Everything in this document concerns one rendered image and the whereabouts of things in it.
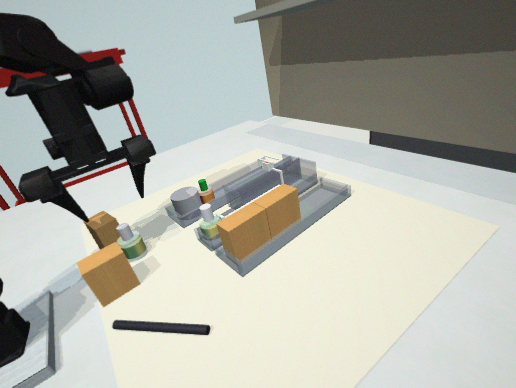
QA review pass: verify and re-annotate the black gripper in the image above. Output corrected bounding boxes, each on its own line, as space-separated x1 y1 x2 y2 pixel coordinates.
18 115 157 223

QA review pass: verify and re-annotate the light grey cylinder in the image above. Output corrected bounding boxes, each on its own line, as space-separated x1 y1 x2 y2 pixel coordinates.
170 186 202 216

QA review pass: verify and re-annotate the dark grey rod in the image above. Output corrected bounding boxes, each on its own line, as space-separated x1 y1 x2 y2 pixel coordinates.
112 320 210 335

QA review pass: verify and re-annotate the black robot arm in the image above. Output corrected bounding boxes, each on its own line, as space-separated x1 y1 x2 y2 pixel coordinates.
0 13 134 368

